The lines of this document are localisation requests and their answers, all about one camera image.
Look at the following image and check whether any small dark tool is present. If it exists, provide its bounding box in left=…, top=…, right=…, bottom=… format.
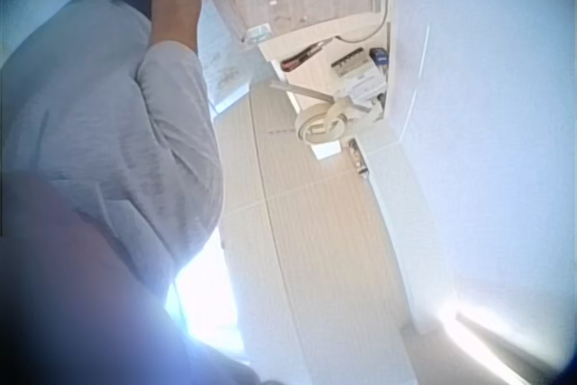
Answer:
left=346, top=138, right=370, bottom=179

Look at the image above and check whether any white under-table shelf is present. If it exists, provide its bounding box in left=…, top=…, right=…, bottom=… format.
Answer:
left=256, top=13, right=398, bottom=163

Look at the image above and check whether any red and black hand tool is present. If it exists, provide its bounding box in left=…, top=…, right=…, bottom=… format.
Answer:
left=280, top=41, right=326, bottom=73

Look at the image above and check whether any grey electrical breaker box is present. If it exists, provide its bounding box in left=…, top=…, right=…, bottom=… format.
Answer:
left=330, top=48, right=388, bottom=101

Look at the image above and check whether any white paper sheet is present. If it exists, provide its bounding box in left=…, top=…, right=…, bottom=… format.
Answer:
left=196, top=0, right=256, bottom=106

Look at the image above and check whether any green and white label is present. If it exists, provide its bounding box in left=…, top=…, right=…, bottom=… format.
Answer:
left=243, top=23, right=273, bottom=45

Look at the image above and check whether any coiled white hose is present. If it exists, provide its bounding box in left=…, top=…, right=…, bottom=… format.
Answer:
left=293, top=96, right=351, bottom=145

